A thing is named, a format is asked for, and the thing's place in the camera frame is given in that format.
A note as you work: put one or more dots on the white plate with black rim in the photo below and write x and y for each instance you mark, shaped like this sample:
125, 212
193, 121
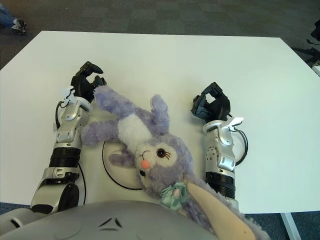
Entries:
117, 175

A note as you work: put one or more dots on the black office chair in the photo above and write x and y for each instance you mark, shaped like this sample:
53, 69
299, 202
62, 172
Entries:
316, 32

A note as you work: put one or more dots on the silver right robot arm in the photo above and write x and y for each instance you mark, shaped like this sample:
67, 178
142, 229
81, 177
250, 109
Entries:
220, 155

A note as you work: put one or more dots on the purple plush bunny doll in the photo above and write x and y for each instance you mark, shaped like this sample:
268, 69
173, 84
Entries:
162, 162

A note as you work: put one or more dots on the grey robot torso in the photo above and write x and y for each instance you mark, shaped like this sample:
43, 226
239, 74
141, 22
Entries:
87, 222

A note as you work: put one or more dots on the white table leg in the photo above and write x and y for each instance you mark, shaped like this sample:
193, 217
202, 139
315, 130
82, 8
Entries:
291, 225

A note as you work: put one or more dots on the person's leg in jeans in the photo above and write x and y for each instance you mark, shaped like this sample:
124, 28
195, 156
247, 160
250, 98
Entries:
5, 16

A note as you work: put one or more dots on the white furniture corner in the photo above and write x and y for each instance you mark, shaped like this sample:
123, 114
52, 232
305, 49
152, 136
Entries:
317, 68

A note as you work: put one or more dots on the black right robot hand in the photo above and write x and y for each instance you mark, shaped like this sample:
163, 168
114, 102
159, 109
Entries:
217, 107

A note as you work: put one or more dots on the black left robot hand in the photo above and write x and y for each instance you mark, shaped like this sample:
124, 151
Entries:
81, 86

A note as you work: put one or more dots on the grey sneaker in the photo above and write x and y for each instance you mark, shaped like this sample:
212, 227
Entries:
19, 26

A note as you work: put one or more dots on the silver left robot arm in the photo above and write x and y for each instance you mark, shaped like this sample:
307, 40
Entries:
67, 130

